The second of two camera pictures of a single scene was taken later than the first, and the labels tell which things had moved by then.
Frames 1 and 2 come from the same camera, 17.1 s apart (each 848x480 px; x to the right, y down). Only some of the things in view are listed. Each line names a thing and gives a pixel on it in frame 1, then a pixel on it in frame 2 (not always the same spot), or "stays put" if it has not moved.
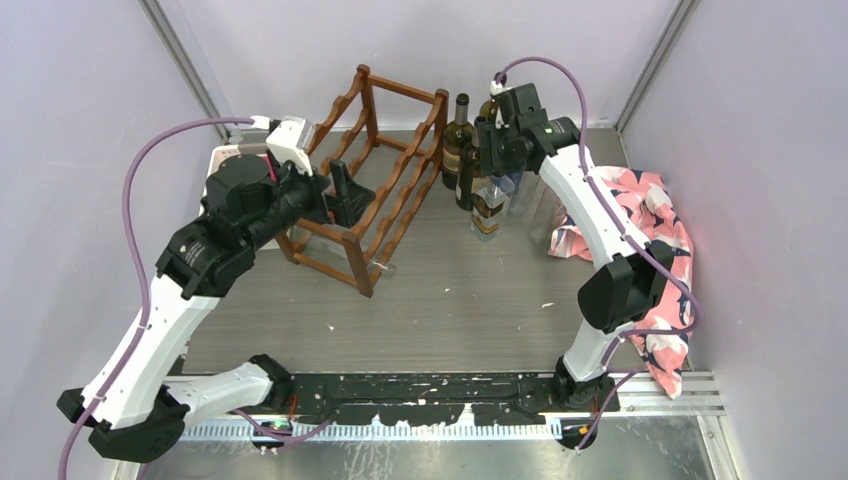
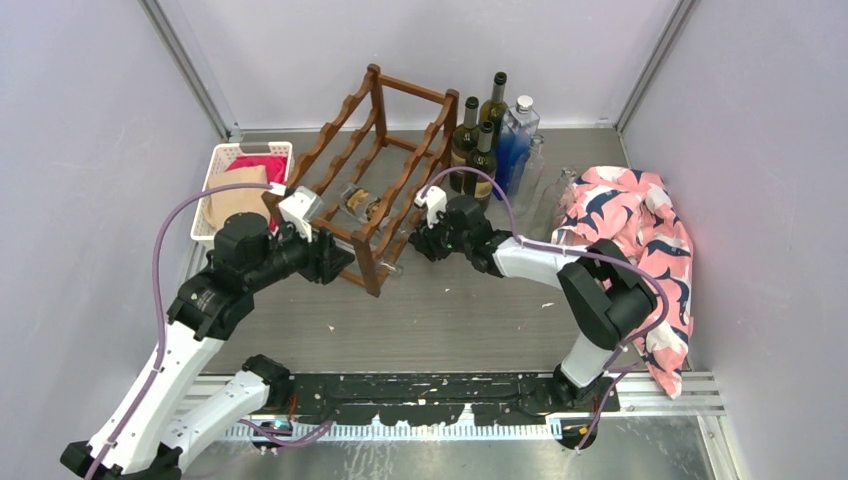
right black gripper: [490, 161] -> [428, 243]
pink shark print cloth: [642, 199] stays put
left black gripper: [351, 205] -> [325, 260]
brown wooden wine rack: [380, 147] stays put
